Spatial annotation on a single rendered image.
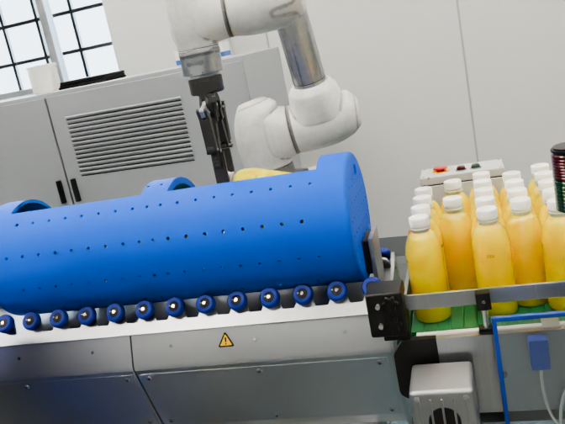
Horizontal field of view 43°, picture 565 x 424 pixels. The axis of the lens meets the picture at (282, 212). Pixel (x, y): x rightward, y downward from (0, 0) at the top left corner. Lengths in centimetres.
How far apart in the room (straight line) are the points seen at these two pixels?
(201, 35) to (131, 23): 303
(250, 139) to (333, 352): 87
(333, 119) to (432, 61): 218
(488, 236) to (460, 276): 17
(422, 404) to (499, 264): 30
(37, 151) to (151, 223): 233
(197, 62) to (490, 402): 90
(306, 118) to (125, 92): 151
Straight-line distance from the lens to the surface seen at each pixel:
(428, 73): 429
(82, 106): 363
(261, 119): 217
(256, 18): 152
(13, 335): 186
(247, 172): 157
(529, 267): 145
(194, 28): 153
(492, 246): 139
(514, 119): 429
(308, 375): 159
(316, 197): 144
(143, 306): 166
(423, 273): 141
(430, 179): 177
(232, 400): 170
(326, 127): 216
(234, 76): 322
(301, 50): 211
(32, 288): 174
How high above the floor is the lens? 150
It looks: 14 degrees down
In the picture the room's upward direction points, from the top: 11 degrees counter-clockwise
